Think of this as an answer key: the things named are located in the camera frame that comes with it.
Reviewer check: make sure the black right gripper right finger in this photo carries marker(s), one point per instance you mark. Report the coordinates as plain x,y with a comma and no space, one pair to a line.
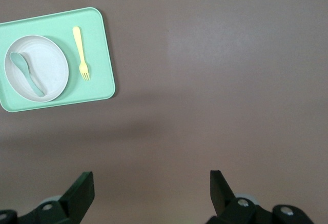
223,201

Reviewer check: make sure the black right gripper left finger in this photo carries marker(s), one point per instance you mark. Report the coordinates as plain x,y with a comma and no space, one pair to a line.
74,201

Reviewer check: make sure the green plastic spoon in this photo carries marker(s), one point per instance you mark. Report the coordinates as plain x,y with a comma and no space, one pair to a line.
19,61

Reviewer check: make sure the round beige plate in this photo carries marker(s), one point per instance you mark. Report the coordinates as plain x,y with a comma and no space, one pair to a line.
48,62

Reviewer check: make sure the yellow plastic fork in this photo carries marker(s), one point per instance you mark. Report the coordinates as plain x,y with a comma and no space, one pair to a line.
78,39

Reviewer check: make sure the light green rectangular tray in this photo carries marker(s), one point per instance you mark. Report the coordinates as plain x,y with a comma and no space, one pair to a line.
97,55

